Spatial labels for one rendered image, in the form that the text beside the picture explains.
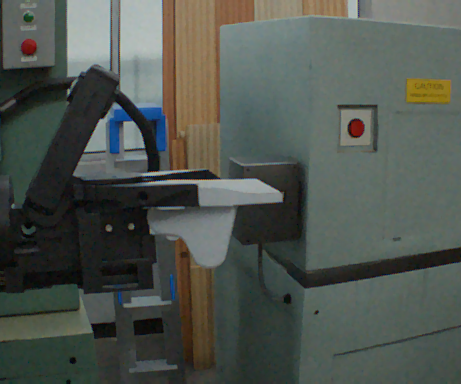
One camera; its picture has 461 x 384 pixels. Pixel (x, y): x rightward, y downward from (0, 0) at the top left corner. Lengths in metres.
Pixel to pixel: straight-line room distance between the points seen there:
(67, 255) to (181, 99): 2.12
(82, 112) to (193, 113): 2.12
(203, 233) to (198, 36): 2.17
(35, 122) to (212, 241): 0.84
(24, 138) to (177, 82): 1.40
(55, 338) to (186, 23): 1.66
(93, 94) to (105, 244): 0.11
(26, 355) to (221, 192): 0.89
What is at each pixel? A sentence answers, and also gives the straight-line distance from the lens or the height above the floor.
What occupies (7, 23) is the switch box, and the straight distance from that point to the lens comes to 1.15.
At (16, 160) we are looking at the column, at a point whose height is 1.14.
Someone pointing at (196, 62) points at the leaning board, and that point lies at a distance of 2.55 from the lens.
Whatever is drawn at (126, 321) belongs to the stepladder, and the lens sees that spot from 2.10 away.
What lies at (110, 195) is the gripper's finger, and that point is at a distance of 0.42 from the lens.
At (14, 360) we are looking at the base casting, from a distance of 1.24.
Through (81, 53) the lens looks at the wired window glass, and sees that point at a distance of 2.70.
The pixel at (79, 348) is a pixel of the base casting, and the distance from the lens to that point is 1.24.
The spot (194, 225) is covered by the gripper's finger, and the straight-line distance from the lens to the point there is 0.42.
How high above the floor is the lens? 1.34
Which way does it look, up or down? 13 degrees down
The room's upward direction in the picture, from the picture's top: straight up
